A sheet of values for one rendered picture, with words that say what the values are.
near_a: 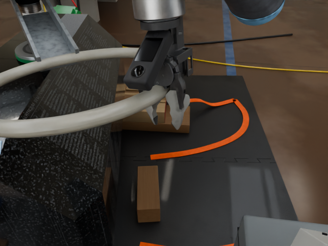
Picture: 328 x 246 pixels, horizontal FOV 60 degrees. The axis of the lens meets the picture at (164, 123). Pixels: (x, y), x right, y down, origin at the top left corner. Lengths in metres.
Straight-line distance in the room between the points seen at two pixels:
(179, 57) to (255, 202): 1.35
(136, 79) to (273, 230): 0.42
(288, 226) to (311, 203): 1.22
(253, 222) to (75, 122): 0.42
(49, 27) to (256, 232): 0.91
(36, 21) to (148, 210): 1.00
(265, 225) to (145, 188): 1.02
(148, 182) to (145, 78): 1.21
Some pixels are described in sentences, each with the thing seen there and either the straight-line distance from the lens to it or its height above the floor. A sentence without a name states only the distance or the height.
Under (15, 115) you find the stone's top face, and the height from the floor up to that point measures 0.85.
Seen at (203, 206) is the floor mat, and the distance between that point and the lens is 1.69.
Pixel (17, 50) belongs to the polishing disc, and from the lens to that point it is 1.37.
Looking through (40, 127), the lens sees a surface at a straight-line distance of 0.49.
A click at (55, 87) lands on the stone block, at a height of 0.81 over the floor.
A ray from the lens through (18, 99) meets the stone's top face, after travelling 1.08.
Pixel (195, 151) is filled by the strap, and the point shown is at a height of 0.02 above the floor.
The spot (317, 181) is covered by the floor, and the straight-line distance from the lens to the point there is 2.04.
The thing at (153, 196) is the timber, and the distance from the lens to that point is 1.57.
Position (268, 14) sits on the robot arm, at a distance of 0.55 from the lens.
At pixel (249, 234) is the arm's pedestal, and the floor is 0.85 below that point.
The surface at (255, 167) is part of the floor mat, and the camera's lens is 1.95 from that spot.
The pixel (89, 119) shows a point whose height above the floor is 1.11.
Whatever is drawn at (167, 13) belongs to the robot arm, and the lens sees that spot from 0.49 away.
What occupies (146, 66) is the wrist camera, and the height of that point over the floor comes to 1.17.
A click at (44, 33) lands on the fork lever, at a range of 1.09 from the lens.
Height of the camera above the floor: 1.39
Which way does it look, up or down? 39 degrees down
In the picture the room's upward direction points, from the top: straight up
